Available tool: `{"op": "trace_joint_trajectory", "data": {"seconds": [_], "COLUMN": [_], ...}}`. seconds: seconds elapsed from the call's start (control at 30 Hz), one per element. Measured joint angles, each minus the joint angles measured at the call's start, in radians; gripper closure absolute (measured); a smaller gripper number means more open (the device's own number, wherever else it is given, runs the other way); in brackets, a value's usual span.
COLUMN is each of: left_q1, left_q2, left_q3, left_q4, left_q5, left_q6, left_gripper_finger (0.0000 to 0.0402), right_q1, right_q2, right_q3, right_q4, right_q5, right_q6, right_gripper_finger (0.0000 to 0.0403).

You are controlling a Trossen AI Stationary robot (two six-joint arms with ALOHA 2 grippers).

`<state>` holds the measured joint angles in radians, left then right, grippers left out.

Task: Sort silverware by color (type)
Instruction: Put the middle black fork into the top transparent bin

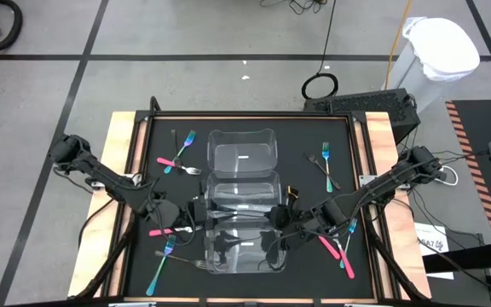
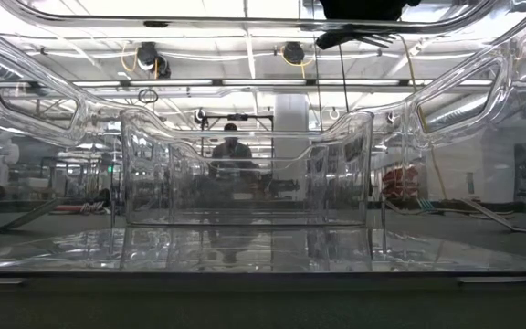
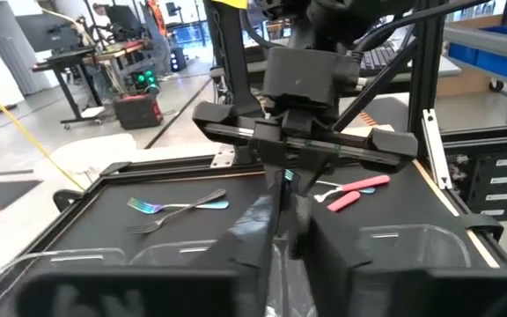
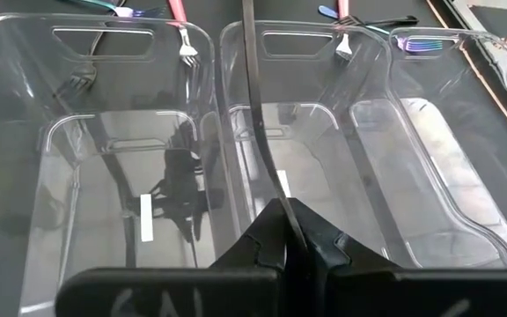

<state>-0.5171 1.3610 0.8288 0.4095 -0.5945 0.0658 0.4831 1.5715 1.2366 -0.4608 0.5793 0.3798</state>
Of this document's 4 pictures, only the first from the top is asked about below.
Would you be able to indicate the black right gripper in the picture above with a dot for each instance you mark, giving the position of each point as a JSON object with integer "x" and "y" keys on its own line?
{"x": 307, "y": 226}

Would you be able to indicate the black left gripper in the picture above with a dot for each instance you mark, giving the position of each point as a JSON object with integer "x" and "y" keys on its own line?
{"x": 196, "y": 213}

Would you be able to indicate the rainbow metal fork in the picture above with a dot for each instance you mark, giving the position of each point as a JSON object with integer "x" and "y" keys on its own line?
{"x": 326, "y": 158}
{"x": 160, "y": 266}
{"x": 350, "y": 232}
{"x": 186, "y": 145}

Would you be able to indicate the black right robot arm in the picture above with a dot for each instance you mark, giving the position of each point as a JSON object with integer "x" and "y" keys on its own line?
{"x": 377, "y": 187}

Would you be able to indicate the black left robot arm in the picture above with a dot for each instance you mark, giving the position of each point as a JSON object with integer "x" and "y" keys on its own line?
{"x": 100, "y": 175}

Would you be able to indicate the yellow gripper tag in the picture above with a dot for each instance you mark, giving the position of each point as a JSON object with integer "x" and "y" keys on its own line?
{"x": 293, "y": 192}

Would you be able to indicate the clear plastic bin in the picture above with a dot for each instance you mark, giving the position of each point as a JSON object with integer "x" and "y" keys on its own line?
{"x": 245, "y": 264}
{"x": 243, "y": 187}
{"x": 242, "y": 145}

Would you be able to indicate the black table mat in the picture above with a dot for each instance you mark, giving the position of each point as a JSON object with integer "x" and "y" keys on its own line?
{"x": 271, "y": 281}

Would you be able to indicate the black perforated computer case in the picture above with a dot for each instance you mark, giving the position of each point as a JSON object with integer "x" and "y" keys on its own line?
{"x": 369, "y": 104}

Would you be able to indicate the white paper sign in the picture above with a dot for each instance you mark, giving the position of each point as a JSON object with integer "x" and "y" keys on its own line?
{"x": 429, "y": 234}

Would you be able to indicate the black metal beam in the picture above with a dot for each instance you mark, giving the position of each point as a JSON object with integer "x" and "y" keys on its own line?
{"x": 475, "y": 256}

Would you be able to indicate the black floor mat striped edge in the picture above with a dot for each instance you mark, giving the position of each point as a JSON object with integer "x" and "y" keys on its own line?
{"x": 484, "y": 123}

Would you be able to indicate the trash can with white bag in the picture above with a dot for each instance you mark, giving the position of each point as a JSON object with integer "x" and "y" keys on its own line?
{"x": 441, "y": 47}

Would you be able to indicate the black curved bracket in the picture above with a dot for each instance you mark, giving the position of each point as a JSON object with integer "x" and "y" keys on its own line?
{"x": 154, "y": 104}

